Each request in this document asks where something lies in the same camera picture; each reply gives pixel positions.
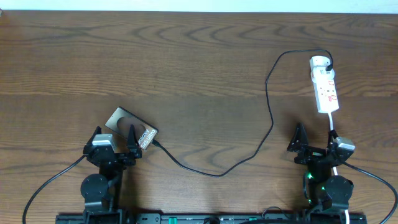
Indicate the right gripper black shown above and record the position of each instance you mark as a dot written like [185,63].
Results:
[311,154]

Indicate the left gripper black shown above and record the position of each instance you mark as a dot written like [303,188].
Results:
[134,154]

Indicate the white power strip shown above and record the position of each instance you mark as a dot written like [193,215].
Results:
[324,85]

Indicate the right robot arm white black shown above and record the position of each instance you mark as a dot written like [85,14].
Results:
[328,193]

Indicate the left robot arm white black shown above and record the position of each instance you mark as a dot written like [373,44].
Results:
[101,191]

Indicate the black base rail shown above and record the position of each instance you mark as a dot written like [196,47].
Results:
[156,218]

